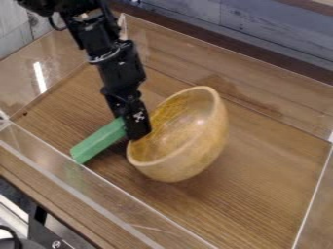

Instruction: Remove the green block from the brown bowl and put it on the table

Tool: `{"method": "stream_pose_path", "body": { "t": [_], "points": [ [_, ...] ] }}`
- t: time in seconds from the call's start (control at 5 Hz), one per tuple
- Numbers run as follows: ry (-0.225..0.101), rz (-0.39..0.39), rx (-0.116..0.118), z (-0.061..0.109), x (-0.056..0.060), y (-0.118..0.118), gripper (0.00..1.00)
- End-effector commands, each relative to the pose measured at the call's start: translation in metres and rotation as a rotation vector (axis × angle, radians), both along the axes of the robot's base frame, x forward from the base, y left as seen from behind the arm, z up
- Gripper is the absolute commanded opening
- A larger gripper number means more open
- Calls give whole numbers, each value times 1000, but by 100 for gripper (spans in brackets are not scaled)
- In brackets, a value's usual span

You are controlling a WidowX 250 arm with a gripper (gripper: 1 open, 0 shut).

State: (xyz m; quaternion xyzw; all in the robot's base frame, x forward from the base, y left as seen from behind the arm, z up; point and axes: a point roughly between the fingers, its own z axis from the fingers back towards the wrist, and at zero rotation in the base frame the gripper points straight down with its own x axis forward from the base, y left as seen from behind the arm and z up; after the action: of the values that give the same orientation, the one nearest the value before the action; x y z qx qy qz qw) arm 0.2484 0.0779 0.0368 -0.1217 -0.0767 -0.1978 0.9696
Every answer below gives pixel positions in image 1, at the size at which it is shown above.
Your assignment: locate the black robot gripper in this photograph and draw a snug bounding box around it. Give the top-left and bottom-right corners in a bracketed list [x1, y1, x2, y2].
[98, 40, 153, 140]

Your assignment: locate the green rectangular block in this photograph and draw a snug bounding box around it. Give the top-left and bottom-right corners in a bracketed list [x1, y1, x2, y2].
[71, 118, 126, 163]

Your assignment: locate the brown wooden bowl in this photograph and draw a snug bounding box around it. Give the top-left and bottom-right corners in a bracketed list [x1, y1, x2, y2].
[126, 86, 229, 182]

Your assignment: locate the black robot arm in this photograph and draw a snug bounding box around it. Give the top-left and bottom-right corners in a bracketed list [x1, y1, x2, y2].
[16, 0, 153, 140]

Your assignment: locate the clear acrylic enclosure wall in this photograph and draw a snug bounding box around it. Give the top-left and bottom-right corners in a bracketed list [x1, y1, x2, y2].
[0, 18, 333, 249]

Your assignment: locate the clear acrylic corner bracket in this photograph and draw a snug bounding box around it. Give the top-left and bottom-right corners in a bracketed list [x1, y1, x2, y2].
[118, 13, 127, 41]

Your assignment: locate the black table leg bracket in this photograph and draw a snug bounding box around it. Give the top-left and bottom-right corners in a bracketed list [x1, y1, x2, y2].
[27, 204, 75, 249]

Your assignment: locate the black cable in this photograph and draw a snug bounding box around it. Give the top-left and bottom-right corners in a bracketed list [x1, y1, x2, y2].
[0, 225, 24, 249]

